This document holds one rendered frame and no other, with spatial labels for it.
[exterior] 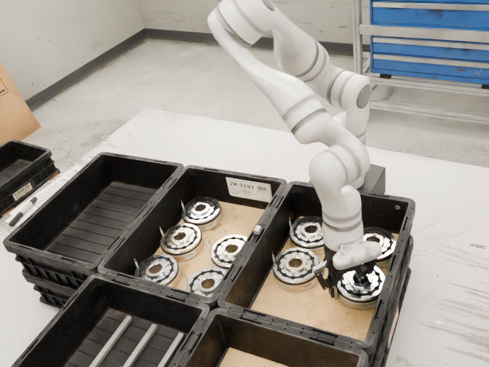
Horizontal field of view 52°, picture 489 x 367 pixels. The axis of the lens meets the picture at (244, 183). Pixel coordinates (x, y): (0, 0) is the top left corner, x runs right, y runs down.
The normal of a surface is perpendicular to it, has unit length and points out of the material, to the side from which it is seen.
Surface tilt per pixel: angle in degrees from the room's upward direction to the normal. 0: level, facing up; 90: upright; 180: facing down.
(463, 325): 0
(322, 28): 90
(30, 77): 90
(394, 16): 90
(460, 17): 90
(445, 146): 0
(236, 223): 0
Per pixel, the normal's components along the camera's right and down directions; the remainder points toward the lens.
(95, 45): 0.84, 0.21
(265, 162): -0.16, -0.78
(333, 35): -0.52, 0.58
